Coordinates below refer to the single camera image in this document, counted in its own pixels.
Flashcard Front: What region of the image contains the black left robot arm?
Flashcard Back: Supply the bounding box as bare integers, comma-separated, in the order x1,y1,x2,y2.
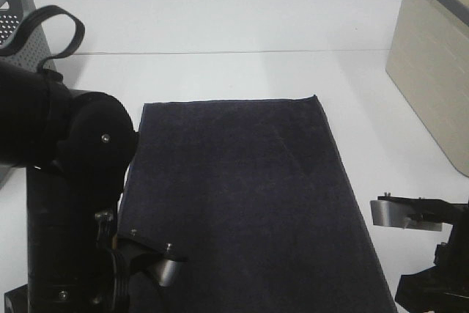
1,63,138,312

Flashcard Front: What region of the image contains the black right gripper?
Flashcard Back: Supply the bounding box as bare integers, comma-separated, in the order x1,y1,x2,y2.
395,205,468,312

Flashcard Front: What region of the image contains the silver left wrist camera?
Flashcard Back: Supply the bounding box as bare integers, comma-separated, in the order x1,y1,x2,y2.
117,229,188,287

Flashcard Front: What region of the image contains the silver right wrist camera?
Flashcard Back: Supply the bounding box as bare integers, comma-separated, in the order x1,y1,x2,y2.
370,193,461,232

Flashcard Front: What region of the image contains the grey perforated plastic basket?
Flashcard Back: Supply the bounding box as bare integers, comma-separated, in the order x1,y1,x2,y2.
0,0,58,190

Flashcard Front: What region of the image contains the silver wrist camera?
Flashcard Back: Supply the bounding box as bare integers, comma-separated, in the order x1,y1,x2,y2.
370,193,461,232
117,229,188,287

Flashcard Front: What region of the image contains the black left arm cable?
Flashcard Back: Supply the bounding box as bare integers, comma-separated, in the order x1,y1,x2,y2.
0,4,86,72

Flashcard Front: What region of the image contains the beige storage box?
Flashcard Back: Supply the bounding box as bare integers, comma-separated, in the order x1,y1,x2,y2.
385,0,468,175

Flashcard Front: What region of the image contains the dark navy towel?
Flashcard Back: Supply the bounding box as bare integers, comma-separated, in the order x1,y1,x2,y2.
119,96,396,312

